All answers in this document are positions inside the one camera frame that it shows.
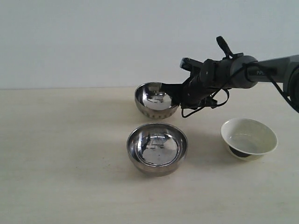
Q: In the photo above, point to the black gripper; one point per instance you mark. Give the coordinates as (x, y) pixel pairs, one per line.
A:
(192, 94)

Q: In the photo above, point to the dimpled steel bowl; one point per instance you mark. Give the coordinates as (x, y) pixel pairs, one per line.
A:
(153, 102)

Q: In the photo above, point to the smooth steel bowl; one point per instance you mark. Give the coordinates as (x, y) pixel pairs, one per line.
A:
(157, 149)

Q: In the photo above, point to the white ceramic bowl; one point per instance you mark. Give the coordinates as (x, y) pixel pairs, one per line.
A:
(248, 139)

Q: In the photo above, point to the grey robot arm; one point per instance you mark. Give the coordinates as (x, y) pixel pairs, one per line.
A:
(238, 72)

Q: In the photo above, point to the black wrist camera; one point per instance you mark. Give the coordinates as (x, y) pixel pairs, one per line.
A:
(189, 64)

